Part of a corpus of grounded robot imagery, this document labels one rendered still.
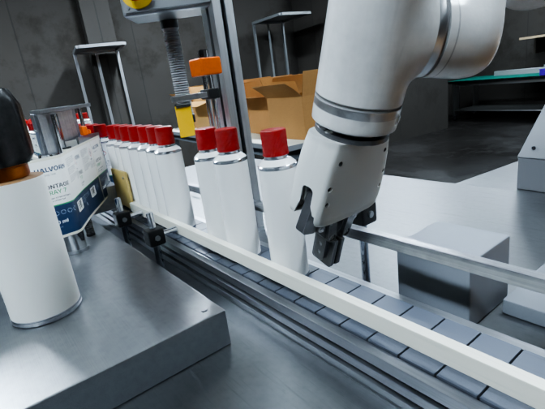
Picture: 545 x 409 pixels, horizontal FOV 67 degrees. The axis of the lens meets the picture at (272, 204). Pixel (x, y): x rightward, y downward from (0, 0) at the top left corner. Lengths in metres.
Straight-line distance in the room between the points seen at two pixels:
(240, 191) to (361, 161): 0.24
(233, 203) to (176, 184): 0.22
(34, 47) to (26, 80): 0.36
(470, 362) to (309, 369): 0.19
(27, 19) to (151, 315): 4.94
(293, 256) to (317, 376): 0.15
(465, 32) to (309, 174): 0.18
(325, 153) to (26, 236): 0.38
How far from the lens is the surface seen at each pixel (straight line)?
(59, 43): 5.36
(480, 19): 0.41
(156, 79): 5.51
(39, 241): 0.60
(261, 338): 0.56
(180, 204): 0.82
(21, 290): 0.62
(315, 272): 0.59
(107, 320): 0.59
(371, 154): 0.43
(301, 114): 2.38
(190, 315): 0.54
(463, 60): 0.41
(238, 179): 0.61
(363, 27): 0.37
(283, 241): 0.54
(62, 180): 0.83
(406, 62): 0.38
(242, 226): 0.63
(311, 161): 0.41
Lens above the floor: 1.15
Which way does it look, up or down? 17 degrees down
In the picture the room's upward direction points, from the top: 8 degrees counter-clockwise
